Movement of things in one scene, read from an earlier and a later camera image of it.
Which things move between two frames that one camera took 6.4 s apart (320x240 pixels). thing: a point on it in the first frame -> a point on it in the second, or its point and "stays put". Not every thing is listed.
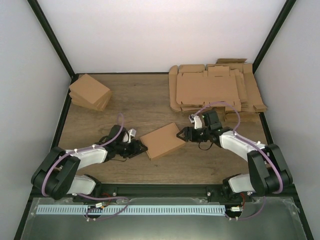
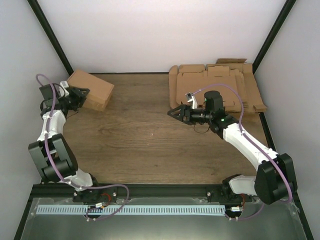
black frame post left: (36, 8) stays put
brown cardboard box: (162, 141) -> (100, 90)
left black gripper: (136, 149) -> (80, 98)
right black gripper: (189, 131) -> (185, 109)
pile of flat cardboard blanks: (191, 87) stays put
